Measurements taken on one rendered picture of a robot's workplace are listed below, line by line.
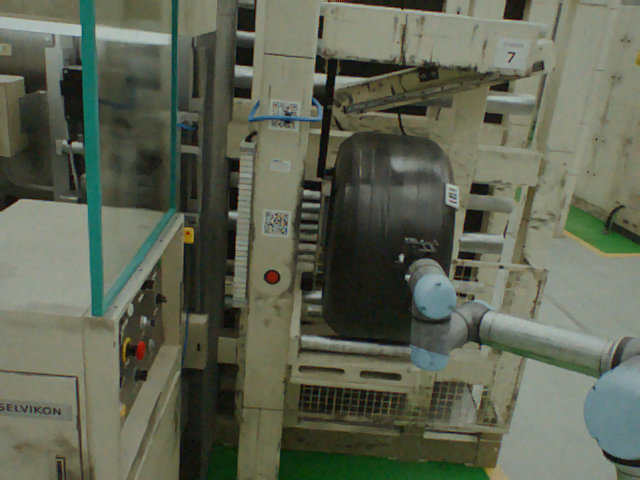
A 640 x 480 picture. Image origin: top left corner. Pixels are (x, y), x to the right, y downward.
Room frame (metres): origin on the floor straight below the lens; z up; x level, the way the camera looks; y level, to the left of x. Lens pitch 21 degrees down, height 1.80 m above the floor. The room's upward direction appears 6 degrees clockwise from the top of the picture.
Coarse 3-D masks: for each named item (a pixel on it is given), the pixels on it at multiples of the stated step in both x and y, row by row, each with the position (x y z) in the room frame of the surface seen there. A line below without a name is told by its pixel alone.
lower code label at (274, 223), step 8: (264, 216) 1.60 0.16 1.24; (272, 216) 1.60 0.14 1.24; (280, 216) 1.60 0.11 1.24; (288, 216) 1.60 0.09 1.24; (264, 224) 1.60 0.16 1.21; (272, 224) 1.60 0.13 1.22; (280, 224) 1.60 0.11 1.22; (288, 224) 1.60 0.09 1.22; (264, 232) 1.60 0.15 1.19; (272, 232) 1.60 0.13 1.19; (280, 232) 1.60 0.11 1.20; (288, 232) 1.60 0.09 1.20
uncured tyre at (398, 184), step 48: (384, 144) 1.62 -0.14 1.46; (432, 144) 1.66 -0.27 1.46; (336, 192) 1.54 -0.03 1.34; (384, 192) 1.48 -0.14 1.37; (432, 192) 1.49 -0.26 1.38; (336, 240) 1.45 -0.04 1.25; (384, 240) 1.42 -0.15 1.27; (432, 240) 1.42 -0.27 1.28; (336, 288) 1.43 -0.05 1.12; (384, 288) 1.40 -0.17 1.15; (384, 336) 1.49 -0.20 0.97
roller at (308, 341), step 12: (300, 336) 1.54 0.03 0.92; (312, 336) 1.54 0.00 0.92; (324, 336) 1.54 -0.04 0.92; (336, 336) 1.55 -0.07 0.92; (312, 348) 1.53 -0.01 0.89; (324, 348) 1.53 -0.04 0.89; (336, 348) 1.53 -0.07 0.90; (348, 348) 1.53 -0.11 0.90; (360, 348) 1.53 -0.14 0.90; (372, 348) 1.53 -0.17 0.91; (384, 348) 1.53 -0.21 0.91; (396, 348) 1.54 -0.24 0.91; (408, 348) 1.54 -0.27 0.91
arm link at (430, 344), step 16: (416, 320) 1.08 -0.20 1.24; (432, 320) 1.07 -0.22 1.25; (448, 320) 1.08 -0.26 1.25; (416, 336) 1.08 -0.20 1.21; (432, 336) 1.06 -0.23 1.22; (448, 336) 1.08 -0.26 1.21; (464, 336) 1.11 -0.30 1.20; (416, 352) 1.07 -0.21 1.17; (432, 352) 1.06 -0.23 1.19; (448, 352) 1.08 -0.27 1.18; (432, 368) 1.06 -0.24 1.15
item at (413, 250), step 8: (408, 240) 1.31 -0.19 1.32; (416, 240) 1.30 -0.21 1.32; (408, 248) 1.27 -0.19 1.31; (416, 248) 1.27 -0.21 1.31; (424, 248) 1.24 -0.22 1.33; (432, 248) 1.24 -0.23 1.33; (408, 256) 1.27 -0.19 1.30; (416, 256) 1.22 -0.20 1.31; (424, 256) 1.23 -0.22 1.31; (432, 256) 1.21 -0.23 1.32; (408, 264) 1.26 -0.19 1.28; (400, 272) 1.27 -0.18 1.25
